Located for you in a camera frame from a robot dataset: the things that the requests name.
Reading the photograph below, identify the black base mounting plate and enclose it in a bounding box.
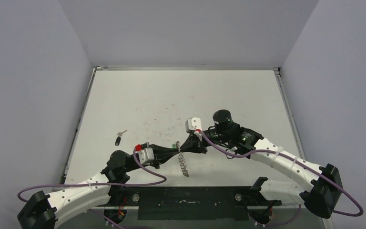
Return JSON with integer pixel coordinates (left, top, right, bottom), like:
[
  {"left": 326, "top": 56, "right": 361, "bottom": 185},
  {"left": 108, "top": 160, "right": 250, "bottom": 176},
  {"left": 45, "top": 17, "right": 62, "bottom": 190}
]
[{"left": 104, "top": 186, "right": 282, "bottom": 221}]

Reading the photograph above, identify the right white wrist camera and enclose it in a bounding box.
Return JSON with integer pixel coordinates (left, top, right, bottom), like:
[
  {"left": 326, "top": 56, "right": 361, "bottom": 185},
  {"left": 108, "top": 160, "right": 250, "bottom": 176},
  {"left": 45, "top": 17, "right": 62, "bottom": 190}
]
[{"left": 185, "top": 117, "right": 203, "bottom": 141}]

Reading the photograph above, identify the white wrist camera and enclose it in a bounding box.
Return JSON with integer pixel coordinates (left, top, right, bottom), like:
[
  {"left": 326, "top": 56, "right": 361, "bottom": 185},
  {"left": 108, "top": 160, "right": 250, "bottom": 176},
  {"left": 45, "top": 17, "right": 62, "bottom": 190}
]
[
  {"left": 135, "top": 145, "right": 155, "bottom": 165},
  {"left": 185, "top": 117, "right": 203, "bottom": 141}
]

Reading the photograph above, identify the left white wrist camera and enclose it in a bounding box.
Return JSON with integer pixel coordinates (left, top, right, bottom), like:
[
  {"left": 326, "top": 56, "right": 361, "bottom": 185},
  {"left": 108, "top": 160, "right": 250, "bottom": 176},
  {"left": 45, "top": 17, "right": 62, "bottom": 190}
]
[{"left": 135, "top": 145, "right": 155, "bottom": 165}]

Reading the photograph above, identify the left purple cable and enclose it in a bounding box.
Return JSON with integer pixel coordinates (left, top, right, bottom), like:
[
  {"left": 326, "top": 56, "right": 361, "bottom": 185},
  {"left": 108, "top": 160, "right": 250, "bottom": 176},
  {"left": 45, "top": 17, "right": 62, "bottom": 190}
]
[{"left": 17, "top": 146, "right": 167, "bottom": 203}]

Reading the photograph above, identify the purple cable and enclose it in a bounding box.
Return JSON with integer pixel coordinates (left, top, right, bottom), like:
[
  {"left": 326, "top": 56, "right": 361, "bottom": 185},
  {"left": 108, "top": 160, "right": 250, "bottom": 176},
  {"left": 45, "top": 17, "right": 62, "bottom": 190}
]
[
  {"left": 17, "top": 146, "right": 167, "bottom": 203},
  {"left": 199, "top": 130, "right": 364, "bottom": 218}
]

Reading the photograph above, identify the metal disc with keyrings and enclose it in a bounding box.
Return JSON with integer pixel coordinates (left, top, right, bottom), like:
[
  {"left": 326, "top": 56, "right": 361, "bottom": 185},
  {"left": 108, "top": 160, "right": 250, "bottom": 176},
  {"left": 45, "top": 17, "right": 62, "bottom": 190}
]
[{"left": 175, "top": 141, "right": 189, "bottom": 177}]

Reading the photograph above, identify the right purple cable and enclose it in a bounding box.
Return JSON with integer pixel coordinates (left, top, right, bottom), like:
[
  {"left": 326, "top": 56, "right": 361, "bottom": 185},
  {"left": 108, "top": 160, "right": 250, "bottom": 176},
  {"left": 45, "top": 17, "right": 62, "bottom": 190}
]
[{"left": 199, "top": 130, "right": 364, "bottom": 218}]

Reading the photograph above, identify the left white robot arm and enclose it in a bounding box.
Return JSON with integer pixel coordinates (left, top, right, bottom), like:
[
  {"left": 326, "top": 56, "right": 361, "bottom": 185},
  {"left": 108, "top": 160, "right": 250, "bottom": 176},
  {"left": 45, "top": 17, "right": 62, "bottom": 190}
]
[{"left": 17, "top": 144, "right": 180, "bottom": 229}]

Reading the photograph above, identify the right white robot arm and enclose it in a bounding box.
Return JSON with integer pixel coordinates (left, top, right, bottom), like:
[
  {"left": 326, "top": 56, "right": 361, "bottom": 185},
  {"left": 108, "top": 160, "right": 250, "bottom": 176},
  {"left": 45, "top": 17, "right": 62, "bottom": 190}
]
[{"left": 181, "top": 110, "right": 343, "bottom": 219}]

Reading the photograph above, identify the key with black head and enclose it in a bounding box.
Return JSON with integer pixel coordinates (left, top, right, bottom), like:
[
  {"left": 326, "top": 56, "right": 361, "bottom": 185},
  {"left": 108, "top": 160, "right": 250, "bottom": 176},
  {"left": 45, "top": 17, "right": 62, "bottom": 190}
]
[{"left": 115, "top": 130, "right": 127, "bottom": 146}]

